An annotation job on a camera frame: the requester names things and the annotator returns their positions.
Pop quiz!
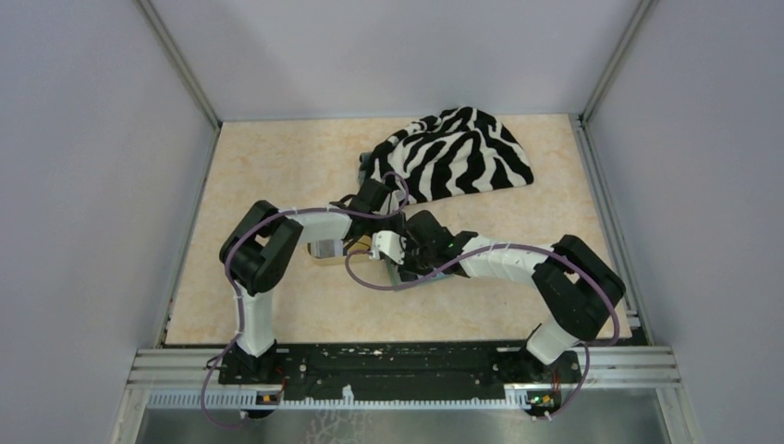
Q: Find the zebra striped cloth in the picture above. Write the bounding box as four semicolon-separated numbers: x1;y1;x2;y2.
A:
359;106;534;204

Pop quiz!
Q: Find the silver card stack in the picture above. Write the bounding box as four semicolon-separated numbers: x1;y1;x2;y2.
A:
309;240;345;260

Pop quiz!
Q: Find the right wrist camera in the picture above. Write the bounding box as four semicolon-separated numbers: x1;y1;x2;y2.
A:
369;230;406;265

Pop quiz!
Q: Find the beige oval card tray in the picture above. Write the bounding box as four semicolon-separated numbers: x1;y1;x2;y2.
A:
306;240;371;266

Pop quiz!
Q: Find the aluminium frame rail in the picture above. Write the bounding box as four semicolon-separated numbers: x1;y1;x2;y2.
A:
128;342;681;389

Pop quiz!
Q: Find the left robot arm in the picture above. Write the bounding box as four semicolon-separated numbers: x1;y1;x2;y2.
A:
219;172;410;383

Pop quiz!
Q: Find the light blue card holder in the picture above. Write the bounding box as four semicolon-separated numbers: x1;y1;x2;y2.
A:
386;261;451;288

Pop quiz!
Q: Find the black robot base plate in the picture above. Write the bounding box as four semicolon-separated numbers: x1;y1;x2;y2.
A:
217;339;582;401

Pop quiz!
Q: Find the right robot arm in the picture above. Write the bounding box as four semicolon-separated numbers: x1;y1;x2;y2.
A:
403;211;626;381

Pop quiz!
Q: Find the white slotted cable duct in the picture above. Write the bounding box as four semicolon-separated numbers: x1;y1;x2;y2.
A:
147;386;532;412

